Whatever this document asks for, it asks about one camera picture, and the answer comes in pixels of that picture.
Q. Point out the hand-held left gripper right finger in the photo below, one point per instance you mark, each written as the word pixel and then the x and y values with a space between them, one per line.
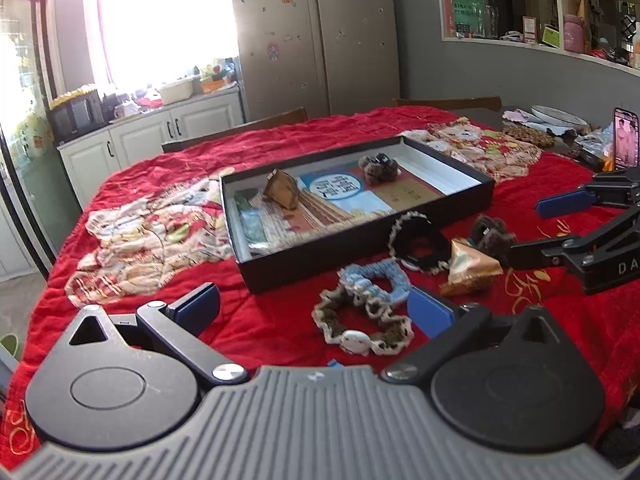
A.
pixel 430 312

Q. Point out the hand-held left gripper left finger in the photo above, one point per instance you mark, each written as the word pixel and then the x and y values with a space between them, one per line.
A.
pixel 197 307

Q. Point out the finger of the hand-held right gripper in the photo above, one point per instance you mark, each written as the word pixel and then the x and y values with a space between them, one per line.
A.
pixel 565 203
pixel 535 255

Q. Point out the brown furry hair clip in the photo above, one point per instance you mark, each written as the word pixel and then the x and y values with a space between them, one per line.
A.
pixel 377 167
pixel 492 232

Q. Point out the gold pyramid packet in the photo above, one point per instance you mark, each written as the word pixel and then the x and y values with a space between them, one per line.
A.
pixel 467 265

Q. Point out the blue knitted scrunchie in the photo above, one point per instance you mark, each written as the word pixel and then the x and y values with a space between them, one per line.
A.
pixel 360 272

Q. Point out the black shallow box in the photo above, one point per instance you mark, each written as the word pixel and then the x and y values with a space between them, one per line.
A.
pixel 350 255

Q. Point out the brown cream-trimmed scrunchie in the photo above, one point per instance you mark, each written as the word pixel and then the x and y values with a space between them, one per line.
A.
pixel 330 315

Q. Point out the small blue clip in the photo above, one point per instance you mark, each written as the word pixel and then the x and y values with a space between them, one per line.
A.
pixel 334 363

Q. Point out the pile of packets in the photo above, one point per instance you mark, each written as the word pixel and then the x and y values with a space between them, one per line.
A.
pixel 592 147

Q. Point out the brown woven mat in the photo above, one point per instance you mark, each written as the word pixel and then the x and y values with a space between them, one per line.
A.
pixel 530 136

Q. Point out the black lace-trimmed scrunchie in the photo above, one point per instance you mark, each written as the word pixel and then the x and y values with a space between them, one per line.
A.
pixel 400 240

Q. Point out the white plate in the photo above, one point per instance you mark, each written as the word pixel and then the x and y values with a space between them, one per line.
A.
pixel 555 115

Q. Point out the smartphone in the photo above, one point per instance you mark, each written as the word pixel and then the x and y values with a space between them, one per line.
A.
pixel 627 135

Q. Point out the green patterned strip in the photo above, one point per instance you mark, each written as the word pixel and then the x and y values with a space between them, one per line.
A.
pixel 250 220

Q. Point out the brown pyramid packet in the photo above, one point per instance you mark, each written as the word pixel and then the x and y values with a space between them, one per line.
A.
pixel 282 190

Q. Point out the wooden chair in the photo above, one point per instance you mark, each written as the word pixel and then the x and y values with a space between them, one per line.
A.
pixel 450 102
pixel 250 127

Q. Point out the white kitchen cabinet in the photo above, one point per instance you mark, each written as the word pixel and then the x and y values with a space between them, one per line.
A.
pixel 150 135

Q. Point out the red printed blanket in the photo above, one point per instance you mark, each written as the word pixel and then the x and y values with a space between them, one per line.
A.
pixel 300 140

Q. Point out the white basin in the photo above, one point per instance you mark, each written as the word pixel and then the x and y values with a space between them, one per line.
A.
pixel 175 92

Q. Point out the black microwave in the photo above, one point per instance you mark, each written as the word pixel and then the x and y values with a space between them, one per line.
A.
pixel 75 116

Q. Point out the glass sliding door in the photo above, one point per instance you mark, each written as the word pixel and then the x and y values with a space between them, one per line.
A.
pixel 30 85

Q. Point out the silver refrigerator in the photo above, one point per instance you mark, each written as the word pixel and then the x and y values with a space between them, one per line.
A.
pixel 300 35

